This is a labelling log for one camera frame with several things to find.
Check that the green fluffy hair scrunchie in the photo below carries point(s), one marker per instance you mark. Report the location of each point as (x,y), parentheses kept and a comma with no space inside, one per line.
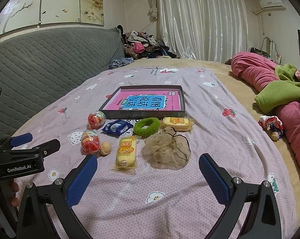
(140,129)

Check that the red white scrunchie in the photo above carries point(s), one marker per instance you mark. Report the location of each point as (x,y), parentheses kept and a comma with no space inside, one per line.
(270,127)

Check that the white air conditioner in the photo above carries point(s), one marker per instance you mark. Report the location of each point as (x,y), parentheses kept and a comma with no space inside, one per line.
(272,3)

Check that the pink printed blanket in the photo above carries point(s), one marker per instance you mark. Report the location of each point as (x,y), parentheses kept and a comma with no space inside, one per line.
(165,184)

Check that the walnut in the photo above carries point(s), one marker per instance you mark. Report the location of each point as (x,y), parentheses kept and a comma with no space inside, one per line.
(105,148)

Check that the person's left hand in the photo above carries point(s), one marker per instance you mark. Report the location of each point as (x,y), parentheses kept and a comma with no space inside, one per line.
(14,193)

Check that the pink quilt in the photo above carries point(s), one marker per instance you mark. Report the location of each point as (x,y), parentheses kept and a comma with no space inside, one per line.
(254,69)

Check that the pink tray box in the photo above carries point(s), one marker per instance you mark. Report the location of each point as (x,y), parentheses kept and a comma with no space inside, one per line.
(140,115)

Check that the small plush on curtain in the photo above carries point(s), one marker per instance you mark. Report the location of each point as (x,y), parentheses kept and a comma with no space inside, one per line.
(153,12)

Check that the blue patterned cloth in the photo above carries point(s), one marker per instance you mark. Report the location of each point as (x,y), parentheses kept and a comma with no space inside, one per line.
(121,62)

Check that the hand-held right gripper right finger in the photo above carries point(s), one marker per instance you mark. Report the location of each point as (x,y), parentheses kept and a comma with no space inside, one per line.
(214,179)

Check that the floral wall poster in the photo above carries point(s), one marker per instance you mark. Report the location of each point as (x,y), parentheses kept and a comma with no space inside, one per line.
(60,2)

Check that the green fleece blanket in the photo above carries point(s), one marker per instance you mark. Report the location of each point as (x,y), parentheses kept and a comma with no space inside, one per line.
(277,97)

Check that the blue cookie packet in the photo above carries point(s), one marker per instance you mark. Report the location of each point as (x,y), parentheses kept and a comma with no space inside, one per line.
(116,127)

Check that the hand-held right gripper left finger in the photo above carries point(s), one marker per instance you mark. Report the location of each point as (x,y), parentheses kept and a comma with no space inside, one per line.
(82,179)

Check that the pile of clothes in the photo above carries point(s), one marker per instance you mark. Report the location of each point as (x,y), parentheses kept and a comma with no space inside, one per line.
(145,46)

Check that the red toy egg candy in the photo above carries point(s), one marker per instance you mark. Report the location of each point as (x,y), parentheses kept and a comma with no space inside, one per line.
(90,143)
(96,120)

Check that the white satin curtain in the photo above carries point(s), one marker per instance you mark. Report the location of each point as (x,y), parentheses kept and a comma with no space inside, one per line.
(202,17)

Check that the dark green bag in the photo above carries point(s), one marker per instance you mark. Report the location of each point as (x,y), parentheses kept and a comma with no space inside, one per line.
(259,51)

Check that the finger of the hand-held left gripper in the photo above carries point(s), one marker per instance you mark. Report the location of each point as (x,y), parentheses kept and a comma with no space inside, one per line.
(46,146)
(21,139)

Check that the grey quilted headboard cover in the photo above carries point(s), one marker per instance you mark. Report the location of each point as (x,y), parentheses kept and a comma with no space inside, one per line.
(45,62)

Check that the pink book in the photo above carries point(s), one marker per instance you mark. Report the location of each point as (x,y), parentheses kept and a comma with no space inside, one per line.
(115,102)

